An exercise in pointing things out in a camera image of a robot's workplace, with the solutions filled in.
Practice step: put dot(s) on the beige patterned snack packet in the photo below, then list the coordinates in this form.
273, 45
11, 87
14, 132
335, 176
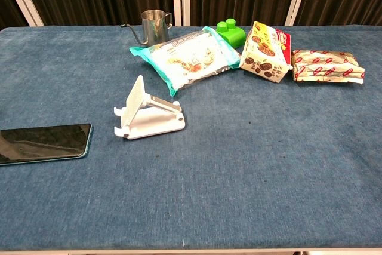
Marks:
326, 65

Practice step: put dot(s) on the green toy building block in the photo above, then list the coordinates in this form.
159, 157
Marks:
234, 37

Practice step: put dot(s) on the steel gooseneck pitcher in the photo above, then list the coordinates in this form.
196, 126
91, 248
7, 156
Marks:
153, 29

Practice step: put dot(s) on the cookie box with red side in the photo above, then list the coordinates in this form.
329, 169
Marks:
264, 55

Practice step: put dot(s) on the blue table cloth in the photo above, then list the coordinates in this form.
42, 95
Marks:
226, 159

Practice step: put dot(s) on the teal and white snack bag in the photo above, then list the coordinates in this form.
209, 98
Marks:
191, 58

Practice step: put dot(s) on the black smartphone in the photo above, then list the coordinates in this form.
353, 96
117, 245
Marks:
44, 143

